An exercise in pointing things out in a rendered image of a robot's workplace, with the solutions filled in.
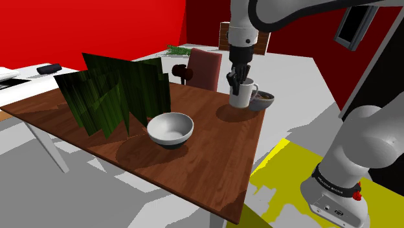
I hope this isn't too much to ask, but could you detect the black door with grey frame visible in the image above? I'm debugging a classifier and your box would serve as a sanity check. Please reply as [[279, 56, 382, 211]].
[[338, 6, 404, 197]]

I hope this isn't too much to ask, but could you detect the brown brick cabinet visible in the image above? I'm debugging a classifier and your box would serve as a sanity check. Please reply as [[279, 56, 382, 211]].
[[218, 21, 271, 56]]

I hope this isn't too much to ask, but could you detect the dark red chair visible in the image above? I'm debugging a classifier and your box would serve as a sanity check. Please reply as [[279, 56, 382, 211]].
[[185, 47, 223, 93]]

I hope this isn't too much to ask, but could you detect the dark round stool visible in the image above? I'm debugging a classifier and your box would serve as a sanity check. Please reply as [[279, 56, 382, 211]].
[[171, 63, 194, 86]]

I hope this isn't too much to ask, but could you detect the green leafy plant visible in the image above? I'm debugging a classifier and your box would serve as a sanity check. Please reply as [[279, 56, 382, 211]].
[[53, 52, 172, 139]]

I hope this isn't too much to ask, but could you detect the small green plant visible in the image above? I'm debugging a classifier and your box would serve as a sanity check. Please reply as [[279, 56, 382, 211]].
[[166, 44, 192, 57]]

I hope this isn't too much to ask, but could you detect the grey bowl with brown filling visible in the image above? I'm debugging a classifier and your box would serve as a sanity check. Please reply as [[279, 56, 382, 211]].
[[248, 90, 275, 112]]

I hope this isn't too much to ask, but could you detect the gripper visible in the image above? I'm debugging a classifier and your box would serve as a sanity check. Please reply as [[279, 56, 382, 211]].
[[226, 45, 254, 96]]

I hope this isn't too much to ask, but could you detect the white bowl with dark base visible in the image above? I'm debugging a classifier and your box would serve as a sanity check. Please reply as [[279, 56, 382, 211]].
[[146, 111, 195, 151]]

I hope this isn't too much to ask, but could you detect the white mug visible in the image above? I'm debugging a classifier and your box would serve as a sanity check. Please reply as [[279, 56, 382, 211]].
[[229, 77, 260, 109]]

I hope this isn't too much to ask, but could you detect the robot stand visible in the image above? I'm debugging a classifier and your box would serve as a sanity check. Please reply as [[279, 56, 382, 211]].
[[225, 137, 404, 228]]

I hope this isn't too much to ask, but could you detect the white desk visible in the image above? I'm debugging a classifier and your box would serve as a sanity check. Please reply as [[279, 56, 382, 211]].
[[0, 58, 84, 109]]

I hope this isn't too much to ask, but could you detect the brown wooden table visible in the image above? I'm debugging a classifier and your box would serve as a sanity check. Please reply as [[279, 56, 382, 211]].
[[0, 82, 266, 228]]

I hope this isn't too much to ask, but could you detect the grey framed window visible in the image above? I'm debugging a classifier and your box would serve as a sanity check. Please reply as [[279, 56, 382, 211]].
[[333, 5, 380, 52]]

